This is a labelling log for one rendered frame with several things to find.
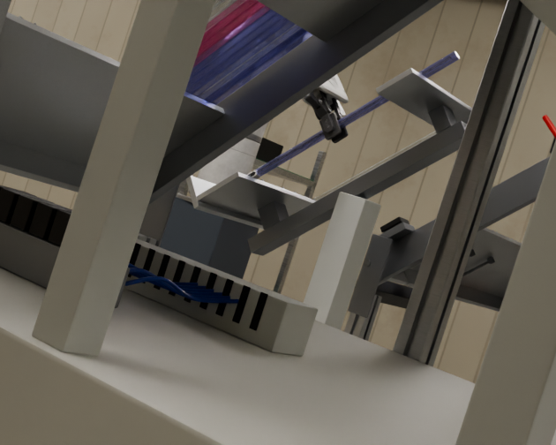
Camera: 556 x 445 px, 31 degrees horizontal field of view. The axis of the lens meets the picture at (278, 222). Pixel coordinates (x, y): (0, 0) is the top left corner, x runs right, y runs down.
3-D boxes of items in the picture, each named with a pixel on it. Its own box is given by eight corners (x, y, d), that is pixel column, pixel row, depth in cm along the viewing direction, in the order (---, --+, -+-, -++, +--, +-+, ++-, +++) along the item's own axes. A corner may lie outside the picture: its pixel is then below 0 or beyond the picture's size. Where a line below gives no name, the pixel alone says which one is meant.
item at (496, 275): (386, 267, 213) (382, 253, 214) (506, 303, 266) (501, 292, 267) (463, 225, 205) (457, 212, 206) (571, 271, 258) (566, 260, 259)
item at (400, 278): (386, 280, 213) (375, 250, 216) (506, 313, 266) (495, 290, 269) (391, 277, 212) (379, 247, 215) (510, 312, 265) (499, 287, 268)
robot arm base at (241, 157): (161, 192, 239) (184, 117, 239) (200, 204, 256) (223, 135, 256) (226, 214, 230) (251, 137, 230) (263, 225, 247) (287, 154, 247)
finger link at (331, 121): (320, 95, 175) (333, 127, 173) (330, 101, 178) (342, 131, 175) (306, 104, 177) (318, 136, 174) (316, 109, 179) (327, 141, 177)
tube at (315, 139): (223, 194, 188) (221, 189, 188) (228, 195, 189) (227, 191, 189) (456, 56, 165) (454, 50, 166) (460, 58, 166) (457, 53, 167)
